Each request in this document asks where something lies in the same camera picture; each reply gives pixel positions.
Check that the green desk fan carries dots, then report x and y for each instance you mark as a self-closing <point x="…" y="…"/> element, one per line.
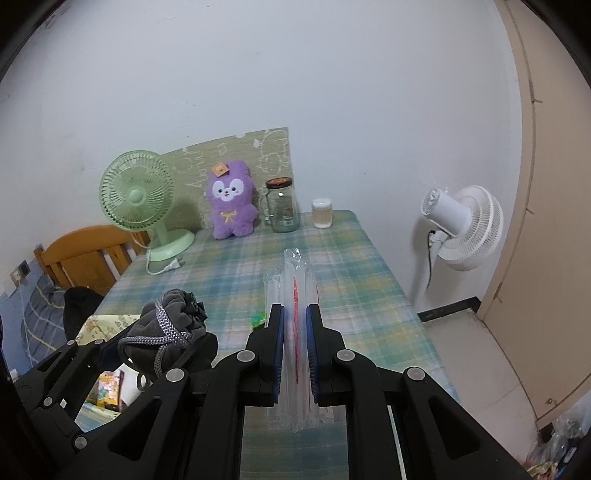
<point x="136" y="196"/>

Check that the white standing fan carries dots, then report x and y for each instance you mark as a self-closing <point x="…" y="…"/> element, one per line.
<point x="466" y="226"/>

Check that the wall socket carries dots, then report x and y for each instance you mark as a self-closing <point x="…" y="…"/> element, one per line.
<point x="21" y="272"/>

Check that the wooden bed headboard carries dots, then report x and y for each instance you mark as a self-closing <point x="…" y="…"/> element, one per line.
<point x="78" y="249"/>

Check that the beige door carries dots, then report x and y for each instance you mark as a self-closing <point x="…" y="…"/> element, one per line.
<point x="545" y="230"/>

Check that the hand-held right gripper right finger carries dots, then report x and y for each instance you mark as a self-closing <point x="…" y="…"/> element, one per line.
<point x="314" y="355"/>

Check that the plastic cup with white lid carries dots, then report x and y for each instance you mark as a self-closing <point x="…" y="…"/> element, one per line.
<point x="322" y="213"/>

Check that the cartoon print storage box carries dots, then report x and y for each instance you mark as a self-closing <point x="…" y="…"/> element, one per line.
<point x="106" y="323"/>

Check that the plaid pillow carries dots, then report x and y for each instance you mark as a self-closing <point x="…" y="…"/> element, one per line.
<point x="37" y="314"/>

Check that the clear plastic straw pack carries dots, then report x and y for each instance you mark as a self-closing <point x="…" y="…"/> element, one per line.
<point x="295" y="286"/>

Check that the green patterned wall panel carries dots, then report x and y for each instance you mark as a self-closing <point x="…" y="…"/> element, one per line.
<point x="268" y="147"/>

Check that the black jacket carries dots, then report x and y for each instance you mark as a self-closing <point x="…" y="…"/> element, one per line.
<point x="78" y="307"/>

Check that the clear plastic bag on floor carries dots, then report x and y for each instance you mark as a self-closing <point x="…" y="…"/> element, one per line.
<point x="563" y="443"/>

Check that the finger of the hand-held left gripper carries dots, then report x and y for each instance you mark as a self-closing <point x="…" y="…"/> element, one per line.
<point x="115" y="341"/>
<point x="205" y="350"/>

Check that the colourful snack packet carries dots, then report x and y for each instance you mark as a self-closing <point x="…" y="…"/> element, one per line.
<point x="108" y="385"/>

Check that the glass jar with lid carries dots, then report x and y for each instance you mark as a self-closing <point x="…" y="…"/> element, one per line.
<point x="282" y="207"/>

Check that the purple plush toy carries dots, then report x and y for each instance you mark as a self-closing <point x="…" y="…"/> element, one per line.
<point x="231" y="203"/>

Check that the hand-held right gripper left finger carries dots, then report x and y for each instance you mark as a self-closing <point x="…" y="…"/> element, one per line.
<point x="278" y="355"/>

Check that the green orange packet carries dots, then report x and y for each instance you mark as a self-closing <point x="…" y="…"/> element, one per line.
<point x="257" y="319"/>

